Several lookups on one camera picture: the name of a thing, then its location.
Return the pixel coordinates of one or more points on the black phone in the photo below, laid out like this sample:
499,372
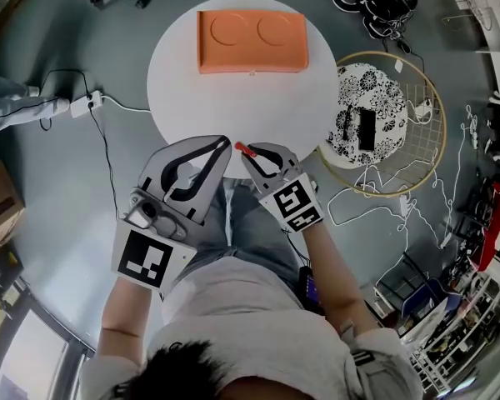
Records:
367,129

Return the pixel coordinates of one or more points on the red frame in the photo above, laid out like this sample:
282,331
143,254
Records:
493,231

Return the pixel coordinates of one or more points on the person's right forearm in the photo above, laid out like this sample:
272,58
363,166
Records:
333,273

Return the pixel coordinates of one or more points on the orange box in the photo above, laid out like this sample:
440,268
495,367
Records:
250,56

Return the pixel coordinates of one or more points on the black waist device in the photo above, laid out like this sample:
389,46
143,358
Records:
310,290

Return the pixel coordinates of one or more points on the long white power strip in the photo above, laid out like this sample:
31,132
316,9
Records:
404,206

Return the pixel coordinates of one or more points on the person's grey shirt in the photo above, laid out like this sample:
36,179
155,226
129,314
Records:
241,306

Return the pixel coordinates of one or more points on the person's left forearm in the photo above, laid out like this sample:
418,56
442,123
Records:
127,311

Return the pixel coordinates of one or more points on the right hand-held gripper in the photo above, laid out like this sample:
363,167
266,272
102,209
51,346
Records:
293,200

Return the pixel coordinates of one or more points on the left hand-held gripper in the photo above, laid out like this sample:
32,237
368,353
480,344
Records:
143,261

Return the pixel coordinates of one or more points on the white square power strip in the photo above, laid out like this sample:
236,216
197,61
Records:
85,104

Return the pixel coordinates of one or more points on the person's grey jeans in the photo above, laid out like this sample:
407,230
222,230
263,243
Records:
254,223

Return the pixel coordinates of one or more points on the white round table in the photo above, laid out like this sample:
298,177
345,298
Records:
183,98

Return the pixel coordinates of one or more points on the brown cardboard box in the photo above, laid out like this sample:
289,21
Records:
0,206

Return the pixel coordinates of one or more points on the black white floral cushion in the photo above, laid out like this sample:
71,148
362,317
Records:
379,86

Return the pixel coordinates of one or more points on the small red cylinder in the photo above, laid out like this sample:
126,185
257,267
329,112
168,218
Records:
243,148

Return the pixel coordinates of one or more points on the blue chair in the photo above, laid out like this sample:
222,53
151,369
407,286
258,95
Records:
431,302

